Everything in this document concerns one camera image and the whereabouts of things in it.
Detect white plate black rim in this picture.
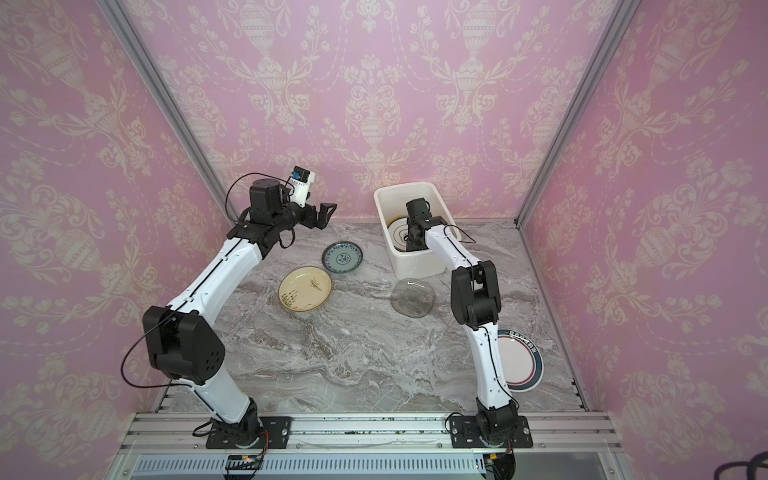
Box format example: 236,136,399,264
387,216,408,252

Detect cream plate with plant motif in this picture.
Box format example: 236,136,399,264
278,266,333,313

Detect white plate red green rim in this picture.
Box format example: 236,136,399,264
498,329,544,393

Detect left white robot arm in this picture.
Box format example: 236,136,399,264
140,167,337,452

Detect white plastic bin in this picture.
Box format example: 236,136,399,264
373,182,454,280

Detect small teal patterned plate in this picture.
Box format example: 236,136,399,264
321,241,364,274

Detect clear glass plate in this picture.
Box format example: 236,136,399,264
390,279,436,318

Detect white vented strip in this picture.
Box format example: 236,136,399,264
115,453,487,479

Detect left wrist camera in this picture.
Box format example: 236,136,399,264
289,166,316,207

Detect aluminium left corner post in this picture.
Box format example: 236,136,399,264
97,0,233,225

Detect aluminium corner post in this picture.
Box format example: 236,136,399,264
97,0,233,225
516,0,641,230

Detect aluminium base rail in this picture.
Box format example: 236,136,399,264
107,412,632,479

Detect aluminium right corner post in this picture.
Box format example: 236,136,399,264
516,0,641,230

